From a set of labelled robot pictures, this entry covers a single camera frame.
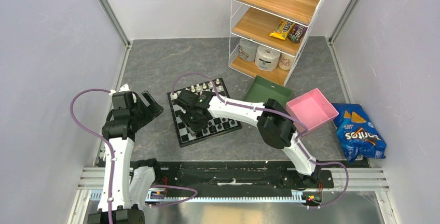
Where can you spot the pink square tray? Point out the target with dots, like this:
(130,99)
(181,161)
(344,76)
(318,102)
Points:
(312,109)

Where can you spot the white wire wooden shelf unit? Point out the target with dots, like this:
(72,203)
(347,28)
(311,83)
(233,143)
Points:
(254,20)

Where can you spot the white toilet paper roll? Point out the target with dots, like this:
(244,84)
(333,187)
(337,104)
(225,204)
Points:
(266,58)

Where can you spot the black white chessboard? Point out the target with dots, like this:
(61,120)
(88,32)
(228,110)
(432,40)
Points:
(215,126)

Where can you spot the brown M&M candy bag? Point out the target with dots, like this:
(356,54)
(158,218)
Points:
(297,33)

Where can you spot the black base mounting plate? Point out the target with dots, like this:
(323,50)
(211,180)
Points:
(235,179)

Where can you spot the grey mug with drawing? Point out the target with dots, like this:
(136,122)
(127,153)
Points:
(247,50)

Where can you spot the yellow M&M candy bag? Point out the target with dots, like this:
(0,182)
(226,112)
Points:
(283,29)

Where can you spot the blue Doritos chip bag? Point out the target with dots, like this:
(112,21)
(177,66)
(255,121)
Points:
(356,133)

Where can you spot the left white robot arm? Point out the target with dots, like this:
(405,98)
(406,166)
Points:
(126,184)

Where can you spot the green square tray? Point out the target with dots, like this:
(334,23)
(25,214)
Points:
(262,89)

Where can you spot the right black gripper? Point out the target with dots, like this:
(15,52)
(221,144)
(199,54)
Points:
(191,127)

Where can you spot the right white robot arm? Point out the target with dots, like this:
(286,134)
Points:
(275,125)

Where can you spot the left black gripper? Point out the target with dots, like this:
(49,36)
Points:
(152,111)

